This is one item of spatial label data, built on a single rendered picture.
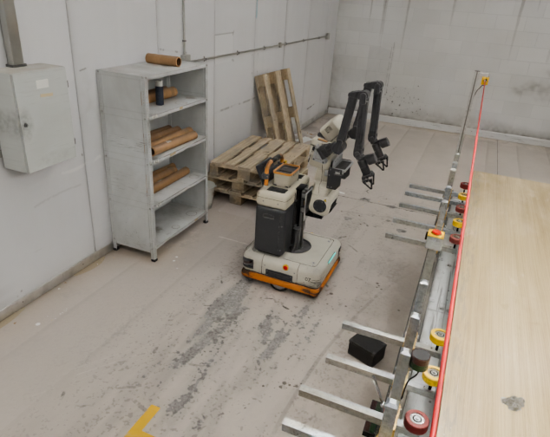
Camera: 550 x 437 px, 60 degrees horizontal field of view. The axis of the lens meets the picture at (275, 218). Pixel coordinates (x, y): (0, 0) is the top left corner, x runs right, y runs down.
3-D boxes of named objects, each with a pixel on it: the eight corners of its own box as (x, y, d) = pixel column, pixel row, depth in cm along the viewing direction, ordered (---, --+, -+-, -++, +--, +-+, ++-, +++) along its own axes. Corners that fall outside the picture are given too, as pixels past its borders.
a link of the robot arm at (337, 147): (352, 84, 308) (348, 87, 300) (372, 90, 304) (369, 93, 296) (334, 148, 329) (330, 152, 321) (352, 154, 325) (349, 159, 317)
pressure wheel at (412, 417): (397, 446, 162) (403, 421, 157) (401, 427, 168) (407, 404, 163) (421, 454, 159) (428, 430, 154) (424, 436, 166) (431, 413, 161)
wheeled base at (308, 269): (239, 277, 388) (240, 251, 377) (271, 244, 441) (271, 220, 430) (317, 300, 365) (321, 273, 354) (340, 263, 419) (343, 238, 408)
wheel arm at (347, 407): (297, 397, 175) (298, 388, 173) (301, 391, 178) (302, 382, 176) (417, 441, 160) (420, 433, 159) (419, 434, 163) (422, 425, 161)
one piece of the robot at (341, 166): (320, 187, 348) (324, 159, 338) (331, 176, 371) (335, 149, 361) (341, 192, 342) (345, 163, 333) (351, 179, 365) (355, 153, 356)
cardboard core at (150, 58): (145, 53, 392) (175, 57, 382) (150, 52, 399) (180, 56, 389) (145, 63, 396) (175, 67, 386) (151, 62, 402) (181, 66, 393)
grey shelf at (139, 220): (113, 250, 422) (94, 69, 354) (171, 212, 497) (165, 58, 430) (154, 262, 407) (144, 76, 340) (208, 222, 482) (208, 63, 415)
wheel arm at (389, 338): (341, 330, 218) (342, 322, 216) (343, 326, 220) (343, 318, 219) (439, 361, 203) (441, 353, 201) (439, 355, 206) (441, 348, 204)
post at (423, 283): (399, 368, 218) (419, 281, 197) (401, 364, 221) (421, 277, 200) (407, 371, 217) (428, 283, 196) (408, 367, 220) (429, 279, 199)
